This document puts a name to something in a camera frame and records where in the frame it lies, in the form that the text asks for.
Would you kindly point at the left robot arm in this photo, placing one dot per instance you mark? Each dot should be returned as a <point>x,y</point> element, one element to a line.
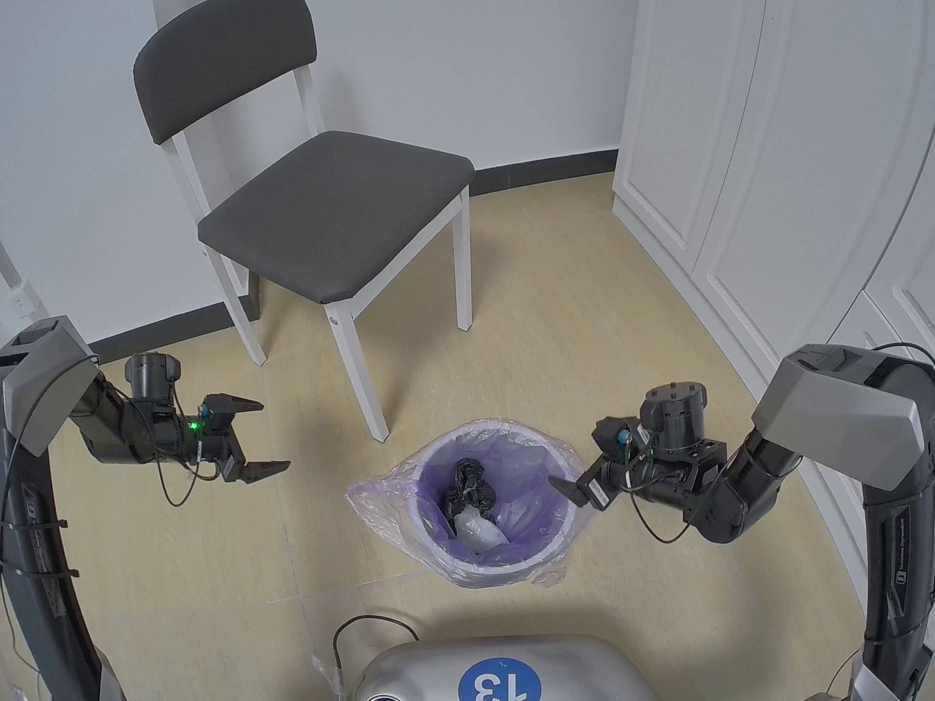
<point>44,391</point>

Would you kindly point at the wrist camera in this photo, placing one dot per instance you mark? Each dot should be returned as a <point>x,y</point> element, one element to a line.
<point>207,420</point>
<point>610,435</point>

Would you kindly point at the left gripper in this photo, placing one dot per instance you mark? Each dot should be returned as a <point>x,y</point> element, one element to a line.
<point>182,442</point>

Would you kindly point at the white wardrobe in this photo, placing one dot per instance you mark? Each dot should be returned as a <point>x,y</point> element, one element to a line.
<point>730,172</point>

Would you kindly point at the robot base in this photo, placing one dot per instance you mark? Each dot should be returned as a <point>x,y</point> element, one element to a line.
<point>584,669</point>

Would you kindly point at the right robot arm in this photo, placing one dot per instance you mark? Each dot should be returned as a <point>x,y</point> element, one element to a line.
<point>840,413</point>

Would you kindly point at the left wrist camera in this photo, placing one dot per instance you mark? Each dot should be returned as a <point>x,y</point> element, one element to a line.
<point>207,420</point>

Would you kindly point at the purple plastic bag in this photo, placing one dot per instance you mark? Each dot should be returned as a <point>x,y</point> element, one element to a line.
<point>438,479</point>

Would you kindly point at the black plastic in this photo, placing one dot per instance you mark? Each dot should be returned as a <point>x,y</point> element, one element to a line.
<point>467,486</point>

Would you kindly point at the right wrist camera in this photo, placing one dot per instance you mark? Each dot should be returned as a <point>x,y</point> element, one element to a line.
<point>610,435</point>

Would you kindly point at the white trash bin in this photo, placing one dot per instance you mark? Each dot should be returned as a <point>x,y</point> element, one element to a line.
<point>497,574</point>

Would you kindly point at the white printed wrapper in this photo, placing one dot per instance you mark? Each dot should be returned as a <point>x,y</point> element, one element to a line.
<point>478,534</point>

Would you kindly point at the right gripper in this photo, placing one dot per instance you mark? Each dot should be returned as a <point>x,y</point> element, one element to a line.
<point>628,479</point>

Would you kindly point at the white wall socket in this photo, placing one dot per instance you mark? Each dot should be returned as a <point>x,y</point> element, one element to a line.
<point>23,302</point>

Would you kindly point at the grey and white chair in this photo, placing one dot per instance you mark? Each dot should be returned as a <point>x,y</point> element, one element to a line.
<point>219,55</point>

